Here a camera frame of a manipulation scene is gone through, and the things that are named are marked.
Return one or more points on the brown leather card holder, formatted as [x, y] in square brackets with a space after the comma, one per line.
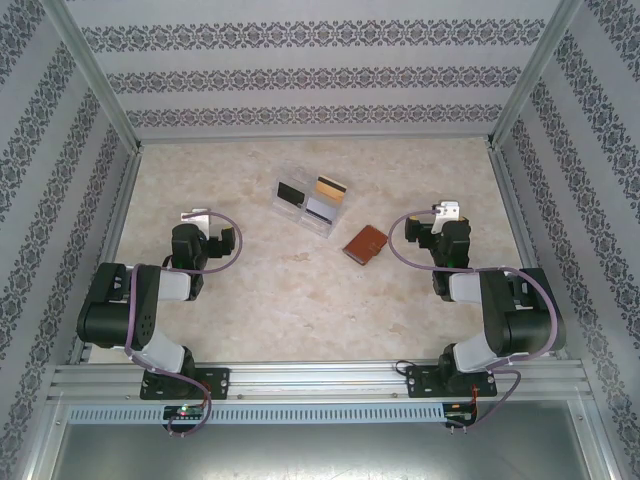
[365, 244]

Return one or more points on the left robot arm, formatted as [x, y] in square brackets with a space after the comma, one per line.
[107, 310]

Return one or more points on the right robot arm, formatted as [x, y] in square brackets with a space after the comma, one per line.
[525, 320]

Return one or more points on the gold card with black stripe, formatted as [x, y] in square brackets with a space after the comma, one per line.
[330, 192]

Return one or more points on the clear acrylic card organizer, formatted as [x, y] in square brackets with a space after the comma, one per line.
[320, 227]

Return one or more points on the silver card with stripe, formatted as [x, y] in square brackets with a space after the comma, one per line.
[320, 207]

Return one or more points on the grey metal sheet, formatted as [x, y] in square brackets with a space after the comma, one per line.
[320, 455]

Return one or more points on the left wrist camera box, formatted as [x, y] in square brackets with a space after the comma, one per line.
[196, 216]

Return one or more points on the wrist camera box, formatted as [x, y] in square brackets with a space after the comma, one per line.
[446, 210]
[196, 216]

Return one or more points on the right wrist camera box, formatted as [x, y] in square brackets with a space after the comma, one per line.
[446, 210]

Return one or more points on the aluminium side rail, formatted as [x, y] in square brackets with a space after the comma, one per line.
[112, 235]
[520, 240]

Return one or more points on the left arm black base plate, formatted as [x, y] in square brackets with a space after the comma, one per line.
[217, 382]

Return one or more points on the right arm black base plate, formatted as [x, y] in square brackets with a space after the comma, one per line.
[420, 382]

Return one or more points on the aluminium mounting rail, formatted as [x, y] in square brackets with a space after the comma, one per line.
[320, 380]

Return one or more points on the aluminium frame post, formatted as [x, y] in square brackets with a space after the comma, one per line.
[537, 75]
[95, 75]

